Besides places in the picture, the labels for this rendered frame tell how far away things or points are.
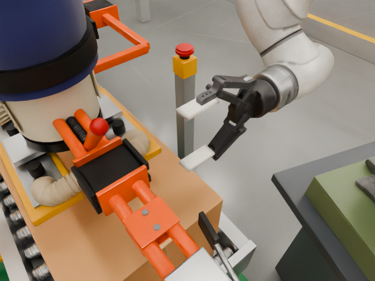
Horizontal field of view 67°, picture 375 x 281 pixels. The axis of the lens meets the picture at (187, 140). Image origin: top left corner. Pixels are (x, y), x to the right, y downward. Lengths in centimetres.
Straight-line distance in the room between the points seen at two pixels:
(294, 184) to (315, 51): 51
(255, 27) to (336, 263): 68
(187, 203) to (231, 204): 112
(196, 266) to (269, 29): 48
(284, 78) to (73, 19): 40
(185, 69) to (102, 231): 64
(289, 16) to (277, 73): 12
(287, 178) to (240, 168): 96
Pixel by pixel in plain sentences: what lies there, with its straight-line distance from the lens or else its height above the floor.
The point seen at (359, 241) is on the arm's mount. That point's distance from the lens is 93.
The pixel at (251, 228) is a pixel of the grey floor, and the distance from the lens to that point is 177.
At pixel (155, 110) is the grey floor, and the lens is 238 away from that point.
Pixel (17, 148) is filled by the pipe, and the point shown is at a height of 112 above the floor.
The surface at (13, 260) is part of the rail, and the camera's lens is 119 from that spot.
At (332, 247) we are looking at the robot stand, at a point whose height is 75.
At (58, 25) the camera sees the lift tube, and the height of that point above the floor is 138.
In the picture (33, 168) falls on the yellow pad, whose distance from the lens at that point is 64.
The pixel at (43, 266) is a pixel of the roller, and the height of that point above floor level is 55.
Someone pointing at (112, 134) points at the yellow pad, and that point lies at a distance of 68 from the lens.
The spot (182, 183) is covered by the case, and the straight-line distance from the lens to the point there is 75.
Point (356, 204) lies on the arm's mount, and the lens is 96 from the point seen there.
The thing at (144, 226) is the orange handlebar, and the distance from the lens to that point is 40.
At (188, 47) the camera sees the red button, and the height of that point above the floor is 104.
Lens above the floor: 157
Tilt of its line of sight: 48 degrees down
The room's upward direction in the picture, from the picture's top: straight up
